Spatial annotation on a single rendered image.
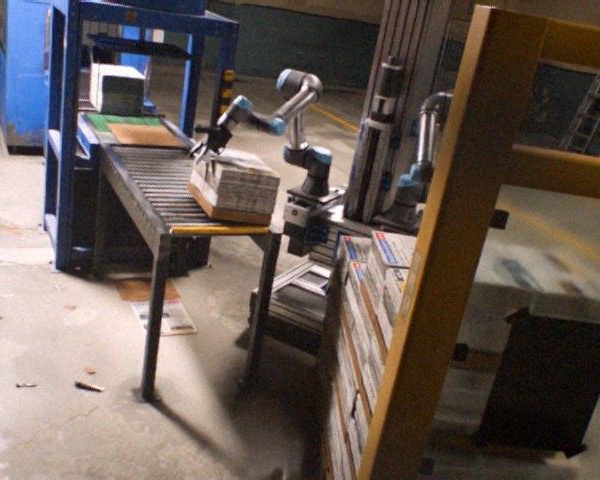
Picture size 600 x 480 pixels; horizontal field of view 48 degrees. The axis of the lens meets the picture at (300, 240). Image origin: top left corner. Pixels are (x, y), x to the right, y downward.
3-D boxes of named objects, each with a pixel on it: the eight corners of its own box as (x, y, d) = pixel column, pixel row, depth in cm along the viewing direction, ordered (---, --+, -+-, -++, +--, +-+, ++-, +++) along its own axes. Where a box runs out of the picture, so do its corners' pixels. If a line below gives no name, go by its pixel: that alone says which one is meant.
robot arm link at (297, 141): (305, 174, 357) (300, 80, 321) (281, 166, 363) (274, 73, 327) (316, 163, 364) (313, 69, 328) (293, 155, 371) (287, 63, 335)
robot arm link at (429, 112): (422, 83, 318) (413, 173, 298) (445, 88, 318) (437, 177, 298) (416, 98, 328) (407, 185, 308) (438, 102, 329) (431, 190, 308)
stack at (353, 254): (384, 399, 336) (424, 245, 306) (444, 603, 227) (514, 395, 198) (307, 390, 331) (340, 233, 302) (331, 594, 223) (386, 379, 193)
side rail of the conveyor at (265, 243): (279, 257, 304) (283, 232, 299) (268, 257, 301) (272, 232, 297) (191, 166, 413) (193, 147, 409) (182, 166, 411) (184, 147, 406)
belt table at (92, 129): (198, 163, 414) (200, 147, 411) (89, 159, 385) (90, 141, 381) (168, 133, 472) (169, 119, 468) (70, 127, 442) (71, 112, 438)
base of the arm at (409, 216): (392, 212, 350) (396, 194, 346) (420, 220, 344) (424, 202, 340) (381, 218, 337) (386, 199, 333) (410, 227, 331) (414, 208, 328)
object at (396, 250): (469, 246, 245) (470, 243, 244) (496, 280, 218) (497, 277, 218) (370, 232, 240) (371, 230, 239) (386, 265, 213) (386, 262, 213)
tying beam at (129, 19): (237, 40, 395) (240, 23, 392) (68, 18, 352) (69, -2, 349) (201, 25, 451) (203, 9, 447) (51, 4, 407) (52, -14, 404)
